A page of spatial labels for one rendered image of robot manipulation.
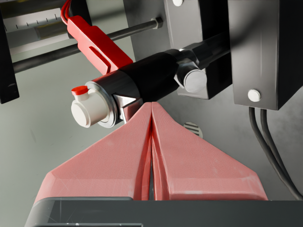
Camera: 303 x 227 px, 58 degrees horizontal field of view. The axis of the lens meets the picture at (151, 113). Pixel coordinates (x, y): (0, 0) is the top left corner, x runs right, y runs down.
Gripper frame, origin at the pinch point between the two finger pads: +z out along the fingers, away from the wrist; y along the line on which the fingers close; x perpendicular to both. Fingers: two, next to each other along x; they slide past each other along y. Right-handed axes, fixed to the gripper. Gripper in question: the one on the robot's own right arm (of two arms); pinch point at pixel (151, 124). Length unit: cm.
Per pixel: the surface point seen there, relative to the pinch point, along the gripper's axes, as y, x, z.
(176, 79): -1.6, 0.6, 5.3
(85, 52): 4.3, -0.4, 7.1
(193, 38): -3.6, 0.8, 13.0
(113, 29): 6.7, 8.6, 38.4
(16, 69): 14.8, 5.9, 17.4
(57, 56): 11.3, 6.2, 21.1
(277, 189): -19.7, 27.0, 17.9
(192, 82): -2.3, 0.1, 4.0
